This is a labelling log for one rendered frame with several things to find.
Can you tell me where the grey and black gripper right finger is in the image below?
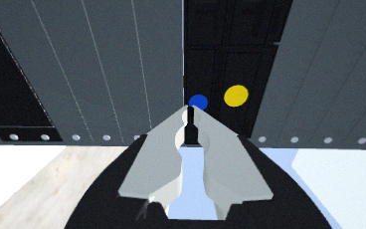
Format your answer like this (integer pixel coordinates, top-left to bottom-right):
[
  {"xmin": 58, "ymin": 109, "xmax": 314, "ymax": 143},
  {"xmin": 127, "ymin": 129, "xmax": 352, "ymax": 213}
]
[{"xmin": 190, "ymin": 105, "xmax": 333, "ymax": 229}]

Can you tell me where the black metal server rack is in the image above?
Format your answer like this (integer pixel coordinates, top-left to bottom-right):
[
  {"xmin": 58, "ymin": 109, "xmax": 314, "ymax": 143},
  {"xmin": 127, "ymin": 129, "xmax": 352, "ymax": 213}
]
[{"xmin": 0, "ymin": 0, "xmax": 366, "ymax": 150}]

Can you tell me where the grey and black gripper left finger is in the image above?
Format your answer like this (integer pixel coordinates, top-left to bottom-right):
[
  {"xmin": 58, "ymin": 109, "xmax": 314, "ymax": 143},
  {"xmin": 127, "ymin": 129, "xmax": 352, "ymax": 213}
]
[{"xmin": 64, "ymin": 105, "xmax": 190, "ymax": 229}]

